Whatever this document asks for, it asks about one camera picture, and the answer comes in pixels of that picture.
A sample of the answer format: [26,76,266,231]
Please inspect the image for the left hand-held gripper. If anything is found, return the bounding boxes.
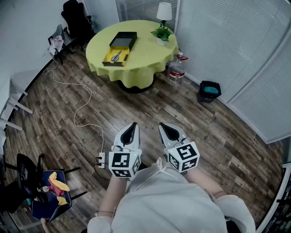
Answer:
[108,122,143,181]

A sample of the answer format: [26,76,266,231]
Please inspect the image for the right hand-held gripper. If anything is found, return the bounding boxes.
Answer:
[158,122,201,174]

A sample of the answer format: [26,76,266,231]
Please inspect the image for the blue handled scissors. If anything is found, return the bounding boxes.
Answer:
[110,50,122,62]

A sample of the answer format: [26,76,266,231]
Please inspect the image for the yellow box tray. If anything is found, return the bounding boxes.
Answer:
[101,31,138,67]

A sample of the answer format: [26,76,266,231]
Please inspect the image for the person's left forearm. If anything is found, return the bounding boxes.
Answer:
[98,175,128,219]

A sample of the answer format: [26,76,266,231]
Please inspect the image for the person's right forearm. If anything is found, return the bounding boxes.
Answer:
[185,167,228,198]

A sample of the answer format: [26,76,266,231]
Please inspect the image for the white power strip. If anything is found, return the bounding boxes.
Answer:
[98,152,106,169]

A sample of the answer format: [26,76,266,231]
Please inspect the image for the black table base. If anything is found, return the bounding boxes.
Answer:
[117,74,156,94]

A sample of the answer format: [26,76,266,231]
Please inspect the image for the black waste bin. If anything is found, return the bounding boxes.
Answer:
[196,80,222,103]

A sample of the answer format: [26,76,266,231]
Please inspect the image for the large clear water bottle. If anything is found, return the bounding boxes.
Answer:
[167,51,185,84]

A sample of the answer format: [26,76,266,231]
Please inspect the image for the person's white shirt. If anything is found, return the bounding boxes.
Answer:
[87,157,256,233]

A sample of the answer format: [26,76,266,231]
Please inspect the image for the yellow-green round tablecloth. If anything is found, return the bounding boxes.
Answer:
[85,20,180,89]

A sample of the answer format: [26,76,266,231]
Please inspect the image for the large yellow cloth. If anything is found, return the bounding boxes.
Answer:
[48,172,70,192]

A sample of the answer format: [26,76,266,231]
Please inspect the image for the red cloth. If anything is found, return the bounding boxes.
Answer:
[47,181,65,196]

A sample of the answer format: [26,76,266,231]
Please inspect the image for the green potted plant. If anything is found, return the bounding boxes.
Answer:
[151,24,173,46]

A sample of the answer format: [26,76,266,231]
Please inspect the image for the black chair with armrest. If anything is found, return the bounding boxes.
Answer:
[0,152,88,223]

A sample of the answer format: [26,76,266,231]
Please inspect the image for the pink white cloth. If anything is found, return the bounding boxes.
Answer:
[47,35,65,56]

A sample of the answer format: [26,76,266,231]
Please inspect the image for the white shade table lamp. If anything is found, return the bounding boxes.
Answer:
[156,2,173,27]

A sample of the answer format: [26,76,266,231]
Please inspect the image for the grey folding chair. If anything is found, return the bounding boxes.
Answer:
[47,24,75,65]

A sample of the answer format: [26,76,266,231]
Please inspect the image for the white black metal rack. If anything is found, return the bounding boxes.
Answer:
[256,162,291,233]

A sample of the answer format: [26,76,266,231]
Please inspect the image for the black office chair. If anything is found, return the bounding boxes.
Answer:
[60,0,96,51]

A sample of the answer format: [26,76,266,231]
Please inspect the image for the white desk with legs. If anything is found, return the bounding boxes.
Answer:
[0,69,34,164]

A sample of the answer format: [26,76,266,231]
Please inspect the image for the white power cable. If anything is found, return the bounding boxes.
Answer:
[42,59,105,153]

